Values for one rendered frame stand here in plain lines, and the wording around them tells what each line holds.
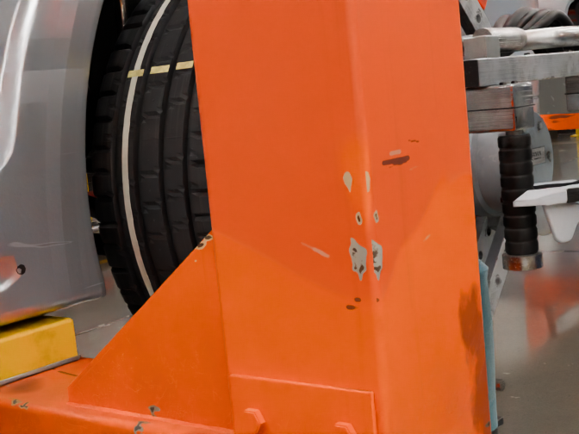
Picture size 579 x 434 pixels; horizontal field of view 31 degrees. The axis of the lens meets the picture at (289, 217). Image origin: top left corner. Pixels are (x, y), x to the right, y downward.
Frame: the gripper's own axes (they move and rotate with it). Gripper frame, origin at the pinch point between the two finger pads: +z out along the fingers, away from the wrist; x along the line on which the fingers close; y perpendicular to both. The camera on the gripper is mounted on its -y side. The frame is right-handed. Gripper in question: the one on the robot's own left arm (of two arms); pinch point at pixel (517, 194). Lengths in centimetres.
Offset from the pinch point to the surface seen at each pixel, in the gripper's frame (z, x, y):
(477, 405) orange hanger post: 13.8, -26.6, 14.1
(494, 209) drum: -2.8, 17.5, 3.9
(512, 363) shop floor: -67, 216, 83
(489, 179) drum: -1.3, 14.0, -0.4
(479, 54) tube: 2.9, 0.6, -15.4
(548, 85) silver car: -101, 254, -6
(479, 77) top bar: 3.8, -1.7, -13.0
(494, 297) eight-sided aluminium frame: -7.8, 36.9, 19.5
